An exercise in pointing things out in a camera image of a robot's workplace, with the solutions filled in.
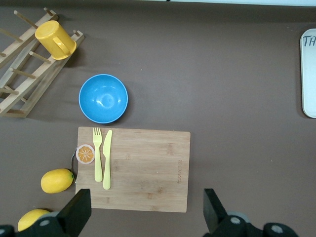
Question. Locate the yellow plastic fork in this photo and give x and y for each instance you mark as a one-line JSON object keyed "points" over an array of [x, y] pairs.
{"points": [[98, 160]]}

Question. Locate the yellow plastic mug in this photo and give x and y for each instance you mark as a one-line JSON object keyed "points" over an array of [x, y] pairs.
{"points": [[53, 37]]}

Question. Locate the wooden cutting board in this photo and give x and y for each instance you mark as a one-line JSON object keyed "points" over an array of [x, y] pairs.
{"points": [[148, 168]]}

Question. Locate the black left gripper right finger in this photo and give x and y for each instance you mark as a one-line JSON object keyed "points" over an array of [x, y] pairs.
{"points": [[213, 209]]}

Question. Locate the wooden drying rack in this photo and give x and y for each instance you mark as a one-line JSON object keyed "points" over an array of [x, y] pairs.
{"points": [[29, 81]]}

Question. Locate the toy orange slice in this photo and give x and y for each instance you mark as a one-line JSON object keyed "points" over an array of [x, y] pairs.
{"points": [[85, 154]]}

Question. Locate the cream bear print tray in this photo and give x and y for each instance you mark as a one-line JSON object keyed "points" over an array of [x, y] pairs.
{"points": [[308, 74]]}

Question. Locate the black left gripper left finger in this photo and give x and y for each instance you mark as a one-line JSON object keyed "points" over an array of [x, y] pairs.
{"points": [[79, 209]]}

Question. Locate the yellow lemon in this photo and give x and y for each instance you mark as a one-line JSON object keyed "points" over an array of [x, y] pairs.
{"points": [[56, 181], [30, 218]]}

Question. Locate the blue bowl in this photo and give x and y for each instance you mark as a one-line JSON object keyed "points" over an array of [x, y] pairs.
{"points": [[103, 98]]}

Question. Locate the yellow plastic knife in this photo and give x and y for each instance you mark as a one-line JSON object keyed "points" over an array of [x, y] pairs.
{"points": [[107, 160]]}

